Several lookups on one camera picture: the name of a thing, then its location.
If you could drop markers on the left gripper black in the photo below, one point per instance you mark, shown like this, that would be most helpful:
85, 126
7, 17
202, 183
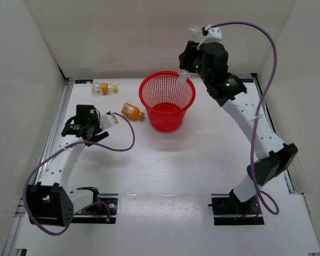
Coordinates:
96, 137

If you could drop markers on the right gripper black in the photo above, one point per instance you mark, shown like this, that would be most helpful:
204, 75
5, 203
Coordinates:
191, 51

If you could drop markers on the orange juice bottle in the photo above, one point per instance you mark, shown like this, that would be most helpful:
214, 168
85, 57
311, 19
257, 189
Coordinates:
132, 112

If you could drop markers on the clear bottle yellow cap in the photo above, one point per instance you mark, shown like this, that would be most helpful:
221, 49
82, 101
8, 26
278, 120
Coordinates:
98, 88

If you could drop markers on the red mesh plastic bin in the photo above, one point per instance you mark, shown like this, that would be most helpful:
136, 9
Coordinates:
166, 100

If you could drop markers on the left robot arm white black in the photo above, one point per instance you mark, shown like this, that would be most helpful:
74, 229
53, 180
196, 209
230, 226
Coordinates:
50, 201

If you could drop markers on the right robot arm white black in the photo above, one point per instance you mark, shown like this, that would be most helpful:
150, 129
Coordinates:
273, 155

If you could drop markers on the blue label right corner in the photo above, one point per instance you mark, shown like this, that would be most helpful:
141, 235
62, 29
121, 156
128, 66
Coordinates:
247, 80

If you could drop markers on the blue label corner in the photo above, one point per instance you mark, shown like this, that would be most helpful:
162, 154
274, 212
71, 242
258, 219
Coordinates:
83, 81
247, 80

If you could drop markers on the blue label left corner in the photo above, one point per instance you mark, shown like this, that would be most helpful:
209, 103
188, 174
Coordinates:
83, 81

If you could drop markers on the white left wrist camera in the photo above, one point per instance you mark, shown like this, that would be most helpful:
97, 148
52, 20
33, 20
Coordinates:
107, 121

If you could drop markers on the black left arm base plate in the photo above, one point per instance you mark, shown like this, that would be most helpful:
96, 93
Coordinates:
105, 213

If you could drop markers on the aluminium frame rail left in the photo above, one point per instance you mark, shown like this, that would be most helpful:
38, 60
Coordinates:
41, 136

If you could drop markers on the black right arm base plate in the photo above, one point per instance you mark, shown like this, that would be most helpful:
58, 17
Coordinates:
227, 213

